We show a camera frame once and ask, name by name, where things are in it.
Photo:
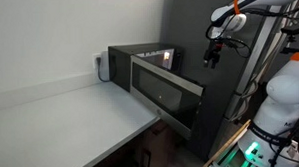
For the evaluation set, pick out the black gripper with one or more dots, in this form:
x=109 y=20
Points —
x=214 y=48

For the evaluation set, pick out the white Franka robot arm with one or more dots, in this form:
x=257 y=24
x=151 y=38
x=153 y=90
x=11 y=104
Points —
x=283 y=89

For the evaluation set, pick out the dark grey refrigerator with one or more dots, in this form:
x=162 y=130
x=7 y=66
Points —
x=191 y=32

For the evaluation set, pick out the light wooden board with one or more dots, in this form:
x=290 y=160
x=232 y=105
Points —
x=225 y=145

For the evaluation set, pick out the black camera on stand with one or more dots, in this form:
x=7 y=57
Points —
x=291 y=31

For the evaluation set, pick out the white wall outlet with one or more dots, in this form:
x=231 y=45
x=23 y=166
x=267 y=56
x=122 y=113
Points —
x=96 y=56

